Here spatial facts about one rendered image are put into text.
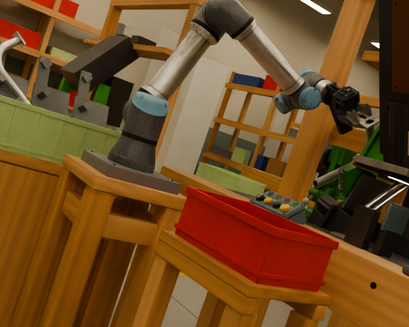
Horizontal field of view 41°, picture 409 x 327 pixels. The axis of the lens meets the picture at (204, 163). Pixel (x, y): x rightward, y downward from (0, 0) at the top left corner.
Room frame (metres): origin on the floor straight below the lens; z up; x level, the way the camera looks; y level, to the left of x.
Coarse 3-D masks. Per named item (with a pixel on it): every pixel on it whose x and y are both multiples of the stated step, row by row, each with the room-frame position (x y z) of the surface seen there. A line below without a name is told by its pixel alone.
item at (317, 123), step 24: (360, 0) 2.30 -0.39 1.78; (336, 24) 2.36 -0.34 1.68; (360, 24) 2.33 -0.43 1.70; (336, 48) 2.33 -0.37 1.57; (336, 72) 2.30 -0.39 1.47; (312, 120) 2.32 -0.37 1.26; (312, 144) 2.30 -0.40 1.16; (288, 168) 2.35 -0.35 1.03; (312, 168) 2.33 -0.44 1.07; (288, 192) 2.32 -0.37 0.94; (384, 216) 1.96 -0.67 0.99
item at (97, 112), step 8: (88, 72) 2.29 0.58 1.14; (80, 80) 2.26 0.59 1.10; (88, 80) 2.26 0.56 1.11; (80, 88) 2.25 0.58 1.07; (88, 88) 2.28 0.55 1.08; (80, 96) 2.25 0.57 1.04; (80, 104) 2.24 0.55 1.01; (96, 104) 2.28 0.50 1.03; (72, 112) 2.22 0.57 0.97; (80, 112) 2.23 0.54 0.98; (88, 112) 2.25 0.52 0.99; (96, 112) 2.28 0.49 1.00; (104, 112) 2.30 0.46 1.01; (88, 120) 2.25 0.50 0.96; (96, 120) 2.27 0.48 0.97; (104, 120) 2.29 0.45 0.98
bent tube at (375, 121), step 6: (366, 120) 1.80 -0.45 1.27; (372, 120) 1.79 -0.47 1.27; (378, 120) 1.78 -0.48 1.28; (366, 126) 1.77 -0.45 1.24; (372, 126) 1.77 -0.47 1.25; (366, 132) 1.80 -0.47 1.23; (372, 132) 1.80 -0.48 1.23; (366, 138) 1.82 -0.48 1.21; (366, 144) 1.83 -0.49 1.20; (330, 174) 1.81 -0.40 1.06; (336, 174) 1.81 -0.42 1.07; (318, 180) 1.79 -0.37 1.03; (324, 180) 1.79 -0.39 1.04; (330, 180) 1.80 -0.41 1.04; (318, 186) 1.79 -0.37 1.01
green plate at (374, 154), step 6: (378, 126) 1.62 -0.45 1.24; (378, 132) 1.62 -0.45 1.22; (372, 138) 1.63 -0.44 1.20; (378, 138) 1.62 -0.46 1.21; (372, 144) 1.63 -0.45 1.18; (378, 144) 1.62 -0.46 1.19; (366, 150) 1.63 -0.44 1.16; (372, 150) 1.63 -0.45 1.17; (378, 150) 1.61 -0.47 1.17; (366, 156) 1.64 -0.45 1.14; (372, 156) 1.62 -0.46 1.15; (378, 156) 1.61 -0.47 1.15; (360, 168) 1.65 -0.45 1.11; (360, 174) 1.67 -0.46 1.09; (366, 174) 1.68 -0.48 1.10; (372, 174) 1.70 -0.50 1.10; (390, 180) 1.64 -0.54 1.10
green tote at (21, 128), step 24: (0, 96) 1.78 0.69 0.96; (0, 120) 1.80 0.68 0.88; (24, 120) 1.84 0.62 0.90; (48, 120) 1.88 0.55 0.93; (72, 120) 1.93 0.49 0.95; (0, 144) 1.81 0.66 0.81; (24, 144) 1.85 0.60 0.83; (48, 144) 1.90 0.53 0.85; (72, 144) 1.95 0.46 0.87; (96, 144) 1.99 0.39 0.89
